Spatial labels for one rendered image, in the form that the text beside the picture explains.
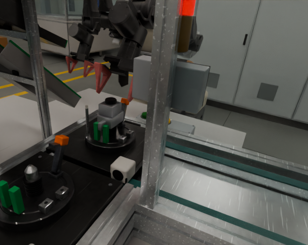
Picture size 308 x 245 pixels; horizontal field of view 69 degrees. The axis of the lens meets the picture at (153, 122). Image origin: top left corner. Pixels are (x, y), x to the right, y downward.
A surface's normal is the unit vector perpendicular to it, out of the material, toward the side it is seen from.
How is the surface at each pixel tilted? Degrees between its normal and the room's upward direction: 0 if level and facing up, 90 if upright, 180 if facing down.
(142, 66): 90
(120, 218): 0
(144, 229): 90
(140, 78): 90
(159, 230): 90
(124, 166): 0
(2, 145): 0
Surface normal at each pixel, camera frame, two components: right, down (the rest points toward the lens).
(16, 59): 0.83, 0.32
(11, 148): 0.09, -0.89
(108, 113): -0.40, 0.38
